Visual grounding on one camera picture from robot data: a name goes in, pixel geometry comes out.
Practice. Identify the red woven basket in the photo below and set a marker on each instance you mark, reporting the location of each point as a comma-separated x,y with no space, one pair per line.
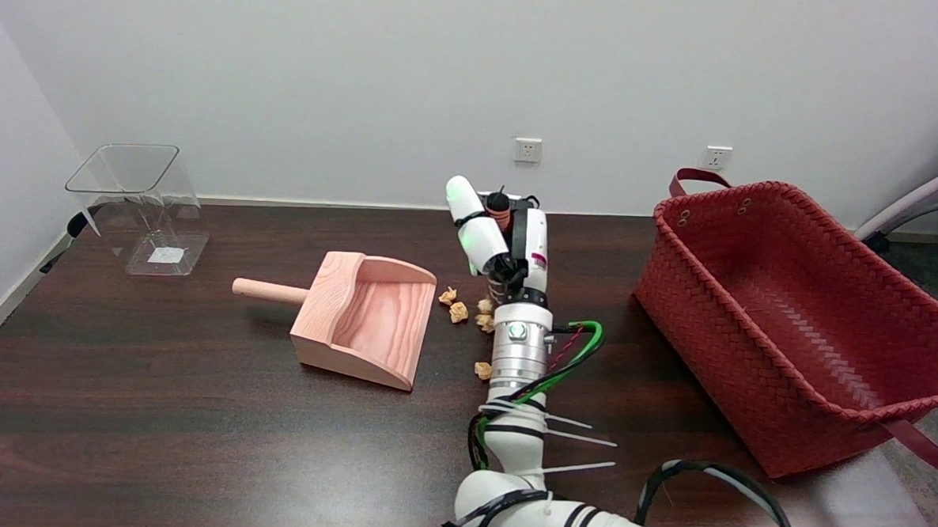
814,326

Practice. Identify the white wall socket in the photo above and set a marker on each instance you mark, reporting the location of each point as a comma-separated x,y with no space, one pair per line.
717,158
528,150

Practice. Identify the wooden dustpan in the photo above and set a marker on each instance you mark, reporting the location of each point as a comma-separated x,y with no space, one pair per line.
371,319

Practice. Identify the tan paper ball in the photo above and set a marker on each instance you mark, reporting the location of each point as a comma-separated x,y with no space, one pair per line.
458,312
485,305
447,296
482,369
485,322

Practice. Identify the clear plastic container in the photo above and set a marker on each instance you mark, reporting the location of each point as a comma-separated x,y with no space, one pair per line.
143,210

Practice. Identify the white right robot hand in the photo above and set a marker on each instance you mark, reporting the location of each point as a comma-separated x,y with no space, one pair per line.
537,243

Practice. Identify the brown hand brush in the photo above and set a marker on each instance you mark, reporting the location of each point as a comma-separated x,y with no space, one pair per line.
499,211

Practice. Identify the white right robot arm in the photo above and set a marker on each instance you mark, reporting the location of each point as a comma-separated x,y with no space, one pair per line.
518,361

